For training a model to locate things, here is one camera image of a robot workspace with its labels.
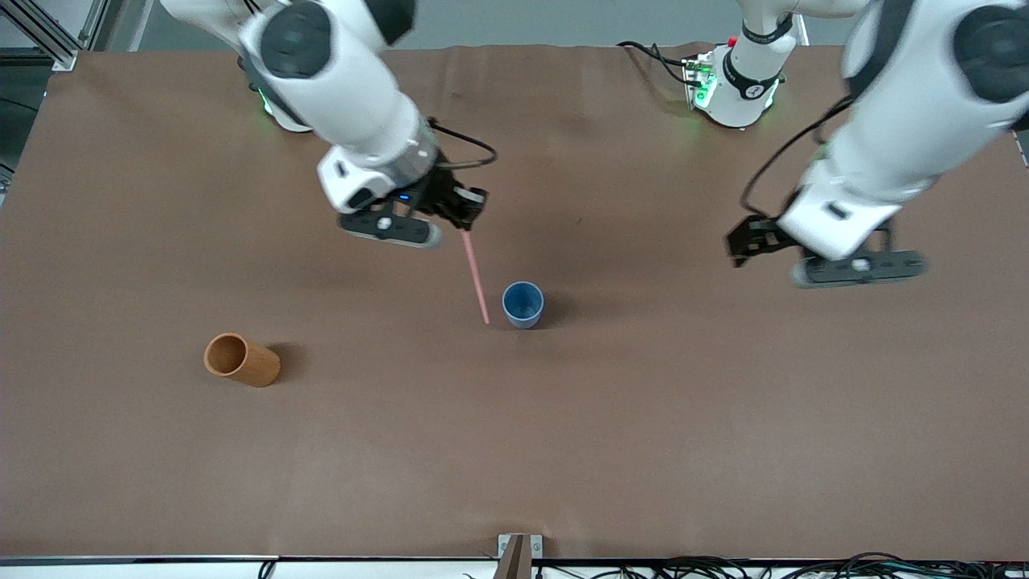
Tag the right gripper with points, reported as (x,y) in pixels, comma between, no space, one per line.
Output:
(441,194)

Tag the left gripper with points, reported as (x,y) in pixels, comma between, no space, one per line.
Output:
(756,234)

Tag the pink chopstick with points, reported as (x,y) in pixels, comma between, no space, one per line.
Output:
(476,277)

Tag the blue cup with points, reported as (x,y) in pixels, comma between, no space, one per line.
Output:
(522,318)

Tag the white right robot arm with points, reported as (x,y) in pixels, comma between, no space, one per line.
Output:
(346,80)

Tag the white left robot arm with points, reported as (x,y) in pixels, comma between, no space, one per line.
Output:
(908,137)

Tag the brown wooden cup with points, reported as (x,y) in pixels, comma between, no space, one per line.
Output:
(257,370)

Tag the brown table mat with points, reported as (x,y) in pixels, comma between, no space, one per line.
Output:
(514,450)

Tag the grey metal bracket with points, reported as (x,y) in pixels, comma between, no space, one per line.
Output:
(537,545)

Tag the brown wooden post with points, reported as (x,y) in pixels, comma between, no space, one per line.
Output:
(514,563)

